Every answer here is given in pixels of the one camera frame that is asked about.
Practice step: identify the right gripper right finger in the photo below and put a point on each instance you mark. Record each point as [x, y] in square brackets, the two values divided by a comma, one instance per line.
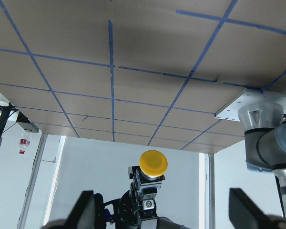
[245, 214]

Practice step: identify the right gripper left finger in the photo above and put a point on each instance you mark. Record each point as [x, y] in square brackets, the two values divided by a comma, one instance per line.
[82, 215]

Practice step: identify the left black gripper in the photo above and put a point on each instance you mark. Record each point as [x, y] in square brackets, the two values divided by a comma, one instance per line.
[131, 211]

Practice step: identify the yellow push button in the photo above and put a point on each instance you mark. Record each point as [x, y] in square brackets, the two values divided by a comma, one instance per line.
[153, 165]

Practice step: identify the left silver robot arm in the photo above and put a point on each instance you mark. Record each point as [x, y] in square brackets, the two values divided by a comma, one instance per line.
[265, 149]

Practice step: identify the plastic water bottle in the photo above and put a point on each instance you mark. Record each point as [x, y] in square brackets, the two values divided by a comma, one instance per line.
[24, 141]

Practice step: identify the brown paper table cover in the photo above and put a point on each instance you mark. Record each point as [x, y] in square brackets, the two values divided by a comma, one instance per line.
[146, 72]

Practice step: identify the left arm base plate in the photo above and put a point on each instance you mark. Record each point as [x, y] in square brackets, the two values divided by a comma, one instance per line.
[248, 97]

